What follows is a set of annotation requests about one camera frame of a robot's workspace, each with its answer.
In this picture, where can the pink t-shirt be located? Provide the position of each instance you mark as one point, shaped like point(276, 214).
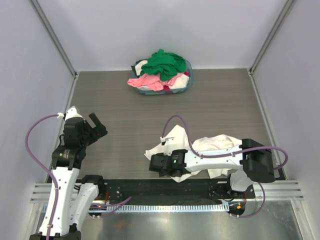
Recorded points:
point(151, 82)

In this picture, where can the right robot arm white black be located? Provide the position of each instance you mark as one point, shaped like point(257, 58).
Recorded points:
point(251, 161)

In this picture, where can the red t-shirt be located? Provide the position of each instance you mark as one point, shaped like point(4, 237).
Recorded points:
point(178, 82)

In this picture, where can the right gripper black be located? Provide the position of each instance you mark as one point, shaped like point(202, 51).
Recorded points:
point(163, 173)

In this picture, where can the left aluminium corner post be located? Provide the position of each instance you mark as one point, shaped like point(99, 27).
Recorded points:
point(52, 35)

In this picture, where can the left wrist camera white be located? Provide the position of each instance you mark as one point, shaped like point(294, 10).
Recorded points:
point(72, 112)

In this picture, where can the teal laundry basket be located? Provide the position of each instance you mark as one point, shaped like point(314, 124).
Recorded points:
point(189, 70)

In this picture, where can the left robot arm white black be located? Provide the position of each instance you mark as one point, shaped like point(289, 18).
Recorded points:
point(64, 216)

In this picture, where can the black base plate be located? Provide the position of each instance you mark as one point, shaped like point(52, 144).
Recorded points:
point(217, 188)

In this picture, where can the green t-shirt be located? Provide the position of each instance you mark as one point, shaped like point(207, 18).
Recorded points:
point(165, 65)

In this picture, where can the white t-shirt robot print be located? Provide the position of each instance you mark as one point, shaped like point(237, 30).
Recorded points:
point(180, 139)

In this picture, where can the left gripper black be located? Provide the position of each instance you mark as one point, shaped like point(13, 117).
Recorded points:
point(100, 128)

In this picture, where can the white t-shirt in basket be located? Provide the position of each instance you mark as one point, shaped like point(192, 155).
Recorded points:
point(138, 71)

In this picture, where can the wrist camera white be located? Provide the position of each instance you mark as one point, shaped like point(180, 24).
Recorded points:
point(72, 112)
point(166, 140)

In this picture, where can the right aluminium corner post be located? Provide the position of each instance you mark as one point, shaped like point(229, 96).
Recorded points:
point(285, 10)

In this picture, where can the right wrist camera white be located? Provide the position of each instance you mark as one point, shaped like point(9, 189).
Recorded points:
point(166, 140)

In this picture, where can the white slotted cable duct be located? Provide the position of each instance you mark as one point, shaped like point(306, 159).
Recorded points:
point(224, 207)

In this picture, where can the aluminium corner post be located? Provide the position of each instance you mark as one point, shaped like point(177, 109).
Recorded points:
point(285, 10)
point(52, 35)

